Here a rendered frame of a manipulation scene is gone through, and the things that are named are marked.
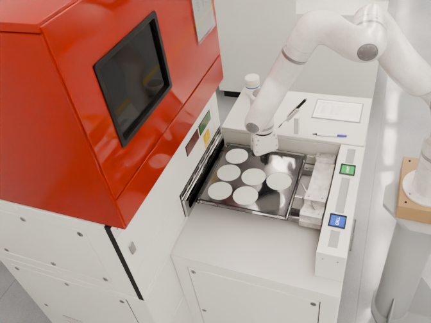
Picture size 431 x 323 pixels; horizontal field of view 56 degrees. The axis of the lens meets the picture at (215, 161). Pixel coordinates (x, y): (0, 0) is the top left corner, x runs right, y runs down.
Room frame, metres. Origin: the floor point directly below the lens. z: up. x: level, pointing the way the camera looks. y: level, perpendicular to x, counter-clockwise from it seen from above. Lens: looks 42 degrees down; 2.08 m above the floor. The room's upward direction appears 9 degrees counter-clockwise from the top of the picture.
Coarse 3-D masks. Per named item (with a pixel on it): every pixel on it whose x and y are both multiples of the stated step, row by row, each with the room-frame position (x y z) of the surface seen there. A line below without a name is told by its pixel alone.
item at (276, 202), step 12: (252, 156) 1.32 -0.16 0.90; (276, 156) 1.29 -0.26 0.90; (288, 156) 1.28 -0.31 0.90; (300, 156) 1.26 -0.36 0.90; (216, 168) 1.28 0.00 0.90; (240, 168) 1.26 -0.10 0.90; (252, 168) 1.24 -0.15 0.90; (264, 168) 1.23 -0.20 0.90; (276, 168) 1.22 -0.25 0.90; (288, 168) 1.21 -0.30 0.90; (216, 180) 1.21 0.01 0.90; (240, 180) 1.18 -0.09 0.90; (264, 180) 1.16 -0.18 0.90; (204, 192) 1.15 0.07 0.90; (264, 192) 1.09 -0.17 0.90; (276, 192) 1.08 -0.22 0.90; (288, 192) 1.07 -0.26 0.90; (228, 204) 1.06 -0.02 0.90; (240, 204) 1.05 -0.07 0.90; (252, 204) 1.04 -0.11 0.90; (264, 204) 1.03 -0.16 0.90; (276, 204) 1.02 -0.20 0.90
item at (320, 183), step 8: (320, 168) 1.20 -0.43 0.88; (328, 168) 1.19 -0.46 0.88; (312, 176) 1.16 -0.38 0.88; (320, 176) 1.15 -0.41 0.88; (328, 176) 1.14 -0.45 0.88; (312, 184) 1.11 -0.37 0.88; (320, 184) 1.11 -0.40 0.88; (328, 184) 1.10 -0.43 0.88; (312, 192) 1.07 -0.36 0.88; (320, 192) 1.06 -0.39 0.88; (328, 192) 1.07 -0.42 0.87; (312, 208) 0.99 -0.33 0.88; (320, 208) 0.98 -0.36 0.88; (304, 224) 0.93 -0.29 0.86; (312, 224) 0.92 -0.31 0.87; (320, 224) 0.91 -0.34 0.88
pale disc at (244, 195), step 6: (246, 186) 1.14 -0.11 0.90; (234, 192) 1.12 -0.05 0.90; (240, 192) 1.11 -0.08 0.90; (246, 192) 1.11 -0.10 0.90; (252, 192) 1.10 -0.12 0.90; (234, 198) 1.09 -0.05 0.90; (240, 198) 1.08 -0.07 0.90; (246, 198) 1.08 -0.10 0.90; (252, 198) 1.07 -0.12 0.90; (246, 204) 1.05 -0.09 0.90
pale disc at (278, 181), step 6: (276, 174) 1.18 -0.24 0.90; (282, 174) 1.18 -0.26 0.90; (270, 180) 1.15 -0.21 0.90; (276, 180) 1.15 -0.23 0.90; (282, 180) 1.14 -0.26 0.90; (288, 180) 1.14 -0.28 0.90; (270, 186) 1.12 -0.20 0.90; (276, 186) 1.11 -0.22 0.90; (282, 186) 1.11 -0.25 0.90; (288, 186) 1.10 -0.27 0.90
